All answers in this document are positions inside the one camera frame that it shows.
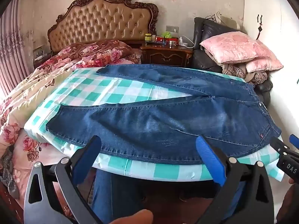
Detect grey patterned cloth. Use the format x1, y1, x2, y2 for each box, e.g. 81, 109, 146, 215
0, 149, 20, 199

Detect pink floral quilt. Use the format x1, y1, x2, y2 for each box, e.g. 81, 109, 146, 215
0, 42, 143, 216

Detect tufted wooden headboard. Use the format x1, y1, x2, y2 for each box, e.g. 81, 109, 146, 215
47, 0, 159, 53

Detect blue denim pants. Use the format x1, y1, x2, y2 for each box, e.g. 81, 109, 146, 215
45, 64, 282, 166

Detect person's right hand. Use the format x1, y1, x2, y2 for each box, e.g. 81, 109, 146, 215
277, 178, 299, 224

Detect dark wooden nightstand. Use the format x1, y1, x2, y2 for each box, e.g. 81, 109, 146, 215
33, 45, 53, 69
140, 41, 194, 67

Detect white cable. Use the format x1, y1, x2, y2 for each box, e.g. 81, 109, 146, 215
182, 35, 195, 49

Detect brown plaid blanket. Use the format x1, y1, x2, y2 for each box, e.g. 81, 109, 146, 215
221, 63, 269, 86

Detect black leather chair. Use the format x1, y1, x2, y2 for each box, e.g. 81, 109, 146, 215
192, 17, 274, 104

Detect dark red floral blanket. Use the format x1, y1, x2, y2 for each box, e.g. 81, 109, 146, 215
67, 40, 134, 60

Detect large pink pillow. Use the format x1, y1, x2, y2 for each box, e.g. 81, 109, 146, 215
200, 31, 278, 65

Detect pink patterned curtain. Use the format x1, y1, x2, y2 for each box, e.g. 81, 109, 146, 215
0, 0, 36, 98

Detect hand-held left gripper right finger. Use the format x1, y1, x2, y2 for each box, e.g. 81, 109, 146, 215
196, 135, 276, 224

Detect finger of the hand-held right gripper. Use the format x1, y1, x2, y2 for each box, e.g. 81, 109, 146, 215
289, 134, 299, 149
270, 136, 290, 156

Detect black hanging cord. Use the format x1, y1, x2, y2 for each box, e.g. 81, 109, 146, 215
255, 14, 263, 41

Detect small pink pillow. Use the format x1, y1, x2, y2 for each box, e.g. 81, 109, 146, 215
245, 57, 284, 73

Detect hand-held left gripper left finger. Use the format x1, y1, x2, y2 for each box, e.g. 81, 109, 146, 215
23, 135, 104, 224

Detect red box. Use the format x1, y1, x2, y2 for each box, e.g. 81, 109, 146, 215
155, 36, 179, 42

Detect green checkered tablecloth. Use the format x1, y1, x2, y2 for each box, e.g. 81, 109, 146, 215
23, 69, 284, 183

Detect person's left hand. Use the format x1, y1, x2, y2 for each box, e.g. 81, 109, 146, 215
109, 209, 154, 224

